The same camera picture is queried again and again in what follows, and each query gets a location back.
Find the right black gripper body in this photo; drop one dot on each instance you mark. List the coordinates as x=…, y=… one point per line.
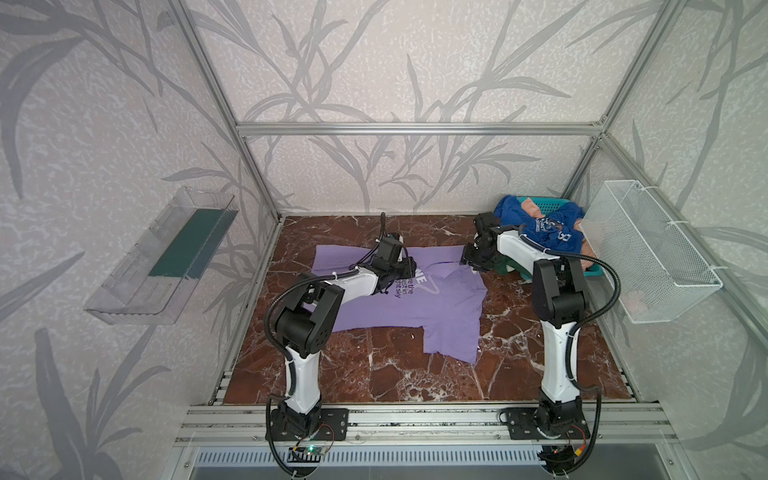
x=472, y=255

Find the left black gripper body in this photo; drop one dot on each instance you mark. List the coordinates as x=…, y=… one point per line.
x=405, y=267

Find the purple t-shirt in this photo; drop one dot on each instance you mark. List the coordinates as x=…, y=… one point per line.
x=444, y=298

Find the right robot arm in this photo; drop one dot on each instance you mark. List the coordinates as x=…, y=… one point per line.
x=559, y=300

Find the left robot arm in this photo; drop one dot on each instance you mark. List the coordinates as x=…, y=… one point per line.
x=300, y=320

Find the green t-shirt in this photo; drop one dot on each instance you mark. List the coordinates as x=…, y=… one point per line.
x=504, y=265

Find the blue t-shirt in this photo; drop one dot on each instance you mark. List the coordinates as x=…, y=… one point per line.
x=509, y=212

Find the teal plastic basket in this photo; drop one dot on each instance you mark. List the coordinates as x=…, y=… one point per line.
x=549, y=205

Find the pink t-shirt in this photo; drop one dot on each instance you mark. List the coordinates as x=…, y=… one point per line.
x=585, y=252

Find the left circuit board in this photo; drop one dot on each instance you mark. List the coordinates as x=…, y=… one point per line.
x=312, y=453

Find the right wiring bundle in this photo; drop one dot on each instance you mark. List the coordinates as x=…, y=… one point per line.
x=561, y=456

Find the clear plastic tray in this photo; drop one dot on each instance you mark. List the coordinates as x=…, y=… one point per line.
x=154, y=281

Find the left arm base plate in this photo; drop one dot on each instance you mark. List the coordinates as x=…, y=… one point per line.
x=325, y=424

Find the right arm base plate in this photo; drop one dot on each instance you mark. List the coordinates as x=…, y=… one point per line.
x=540, y=423

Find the white wire basket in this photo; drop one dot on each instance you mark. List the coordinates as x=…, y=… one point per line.
x=663, y=275

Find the aluminium front rail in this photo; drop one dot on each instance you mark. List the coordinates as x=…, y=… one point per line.
x=418, y=424

